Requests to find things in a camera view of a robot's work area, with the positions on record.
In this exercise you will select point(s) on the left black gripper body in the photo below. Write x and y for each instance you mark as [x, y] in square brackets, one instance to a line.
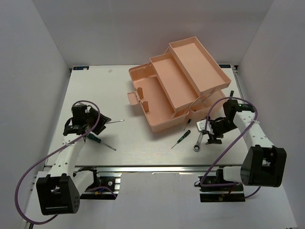
[86, 120]

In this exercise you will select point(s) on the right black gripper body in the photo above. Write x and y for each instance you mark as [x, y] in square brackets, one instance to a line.
[222, 126]

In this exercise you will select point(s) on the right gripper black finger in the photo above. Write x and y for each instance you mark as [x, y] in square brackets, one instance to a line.
[213, 141]
[210, 132]

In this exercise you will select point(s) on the silver ratchet wrench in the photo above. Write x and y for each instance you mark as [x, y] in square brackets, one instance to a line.
[197, 145]

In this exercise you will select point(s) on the large green screwdriver tip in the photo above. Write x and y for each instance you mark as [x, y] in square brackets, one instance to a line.
[115, 121]

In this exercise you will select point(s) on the pink plastic toolbox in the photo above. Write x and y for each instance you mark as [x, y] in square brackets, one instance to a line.
[183, 83]

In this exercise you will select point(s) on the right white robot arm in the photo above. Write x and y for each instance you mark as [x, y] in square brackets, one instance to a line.
[264, 163]

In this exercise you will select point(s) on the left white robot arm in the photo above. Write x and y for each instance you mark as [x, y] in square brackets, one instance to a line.
[59, 192]

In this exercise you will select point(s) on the large green screwdriver front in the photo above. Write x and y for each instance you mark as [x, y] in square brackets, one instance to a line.
[99, 141]

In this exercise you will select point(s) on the small precision screwdriver front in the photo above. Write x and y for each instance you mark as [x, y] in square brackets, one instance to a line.
[182, 138]

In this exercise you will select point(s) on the blue label left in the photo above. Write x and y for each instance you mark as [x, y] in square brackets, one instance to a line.
[80, 68]

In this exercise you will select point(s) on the blue label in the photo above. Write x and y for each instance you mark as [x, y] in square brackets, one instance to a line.
[80, 68]
[224, 66]

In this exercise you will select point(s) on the blue label right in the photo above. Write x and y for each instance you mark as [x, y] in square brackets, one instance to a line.
[224, 66]

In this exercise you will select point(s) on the white front cover board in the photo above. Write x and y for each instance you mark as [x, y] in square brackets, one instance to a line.
[170, 201]

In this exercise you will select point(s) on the aluminium table edge rail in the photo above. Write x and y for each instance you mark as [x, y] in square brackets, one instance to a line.
[133, 169]

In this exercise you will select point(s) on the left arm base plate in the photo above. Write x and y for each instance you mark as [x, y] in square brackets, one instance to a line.
[106, 186]

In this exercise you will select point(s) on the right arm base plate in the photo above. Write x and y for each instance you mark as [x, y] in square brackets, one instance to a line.
[220, 194]

